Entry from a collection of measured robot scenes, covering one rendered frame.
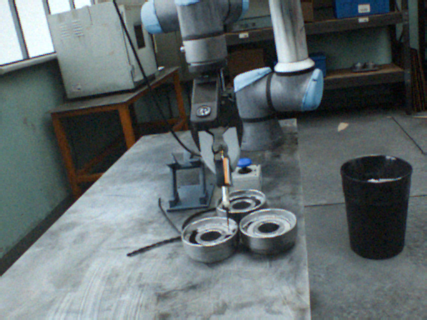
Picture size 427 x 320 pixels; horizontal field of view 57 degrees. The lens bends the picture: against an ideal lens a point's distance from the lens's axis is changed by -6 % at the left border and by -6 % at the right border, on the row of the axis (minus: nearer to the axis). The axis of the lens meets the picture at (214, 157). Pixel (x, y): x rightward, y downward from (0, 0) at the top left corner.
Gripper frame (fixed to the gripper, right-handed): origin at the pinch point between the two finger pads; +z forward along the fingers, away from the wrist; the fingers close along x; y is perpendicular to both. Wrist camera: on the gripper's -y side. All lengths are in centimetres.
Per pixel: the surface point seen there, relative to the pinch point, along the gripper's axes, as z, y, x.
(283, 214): 9.9, -2.3, -10.3
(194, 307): 13.1, -24.1, 4.3
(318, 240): 93, 121, -26
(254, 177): 9.1, 15.2, -4.5
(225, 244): 9.8, -11.6, 0.1
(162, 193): 13.2, 21.1, 19.8
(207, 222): 9.8, -2.7, 4.5
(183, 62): 18, 378, 81
